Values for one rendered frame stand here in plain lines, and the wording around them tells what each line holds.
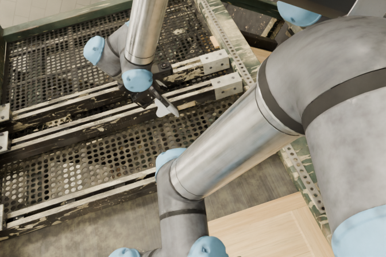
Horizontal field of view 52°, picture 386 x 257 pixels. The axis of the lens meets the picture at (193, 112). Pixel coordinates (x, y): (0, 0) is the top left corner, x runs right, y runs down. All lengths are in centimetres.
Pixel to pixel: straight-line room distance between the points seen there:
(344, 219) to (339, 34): 13
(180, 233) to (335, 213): 35
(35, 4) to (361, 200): 624
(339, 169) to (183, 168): 31
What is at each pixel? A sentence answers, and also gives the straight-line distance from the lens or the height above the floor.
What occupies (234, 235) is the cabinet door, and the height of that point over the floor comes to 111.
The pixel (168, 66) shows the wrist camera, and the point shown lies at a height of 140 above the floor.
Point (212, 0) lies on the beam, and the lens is 224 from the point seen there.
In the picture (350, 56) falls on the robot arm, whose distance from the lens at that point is 30.
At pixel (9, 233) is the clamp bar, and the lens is 159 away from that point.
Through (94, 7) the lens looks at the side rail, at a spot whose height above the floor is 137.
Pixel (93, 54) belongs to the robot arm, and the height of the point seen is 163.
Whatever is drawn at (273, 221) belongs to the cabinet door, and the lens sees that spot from 137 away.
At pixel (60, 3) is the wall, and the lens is 641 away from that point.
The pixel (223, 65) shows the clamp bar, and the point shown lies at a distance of 184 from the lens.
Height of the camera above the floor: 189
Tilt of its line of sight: 28 degrees down
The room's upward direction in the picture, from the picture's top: 82 degrees counter-clockwise
